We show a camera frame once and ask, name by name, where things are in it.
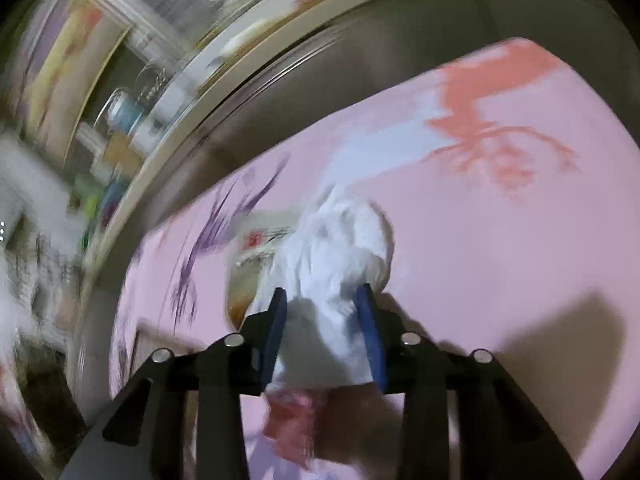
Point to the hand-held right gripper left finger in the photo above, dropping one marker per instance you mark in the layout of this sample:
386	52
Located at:
275	330

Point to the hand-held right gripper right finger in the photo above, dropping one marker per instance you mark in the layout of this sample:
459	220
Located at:
372	340

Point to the white printed packet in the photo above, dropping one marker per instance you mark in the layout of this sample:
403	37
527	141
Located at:
255	255

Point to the white tissue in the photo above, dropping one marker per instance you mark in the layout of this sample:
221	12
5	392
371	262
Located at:
330	260

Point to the pink floral tablecloth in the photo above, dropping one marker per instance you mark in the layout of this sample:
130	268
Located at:
500	240

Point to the wooden cutting board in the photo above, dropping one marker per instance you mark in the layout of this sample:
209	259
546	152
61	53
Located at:
122	152

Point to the blue label tub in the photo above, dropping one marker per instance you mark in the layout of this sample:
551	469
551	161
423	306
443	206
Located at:
125	112

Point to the grey kitchen cabinets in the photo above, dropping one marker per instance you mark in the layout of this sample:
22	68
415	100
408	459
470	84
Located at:
400	35

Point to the fruit print wall poster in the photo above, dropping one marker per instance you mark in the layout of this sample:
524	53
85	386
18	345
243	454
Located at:
60	60

